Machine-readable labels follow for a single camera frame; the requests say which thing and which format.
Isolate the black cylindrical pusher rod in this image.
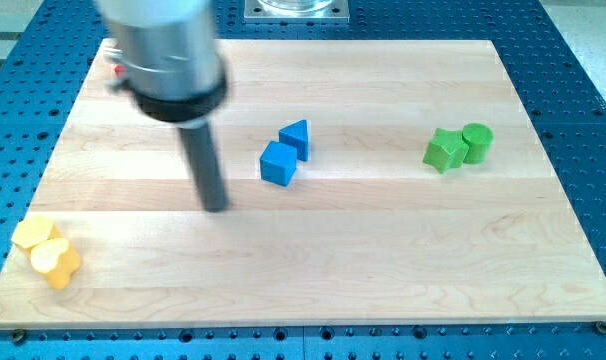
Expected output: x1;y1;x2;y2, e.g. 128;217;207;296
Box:
179;121;228;212

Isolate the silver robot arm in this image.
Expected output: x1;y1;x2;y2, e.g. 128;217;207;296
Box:
95;0;228;212

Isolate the blue cube block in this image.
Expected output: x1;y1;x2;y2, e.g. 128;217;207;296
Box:
259;141;297;187

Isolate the blue triangle block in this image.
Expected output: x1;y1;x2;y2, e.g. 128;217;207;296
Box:
278;119;310;161

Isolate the wooden board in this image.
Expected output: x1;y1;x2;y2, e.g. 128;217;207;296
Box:
0;40;606;329

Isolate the yellow heart block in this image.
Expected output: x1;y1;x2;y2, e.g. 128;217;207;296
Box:
30;237;82;290

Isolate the yellow hexagon block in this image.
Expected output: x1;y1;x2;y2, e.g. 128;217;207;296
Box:
11;215;62;252

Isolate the green star block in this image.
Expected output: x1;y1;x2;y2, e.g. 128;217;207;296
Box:
423;128;469;173

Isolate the green cylinder block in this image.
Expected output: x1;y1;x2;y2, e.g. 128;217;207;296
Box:
462;123;494;164

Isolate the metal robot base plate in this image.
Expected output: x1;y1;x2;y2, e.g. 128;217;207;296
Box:
243;0;350;23

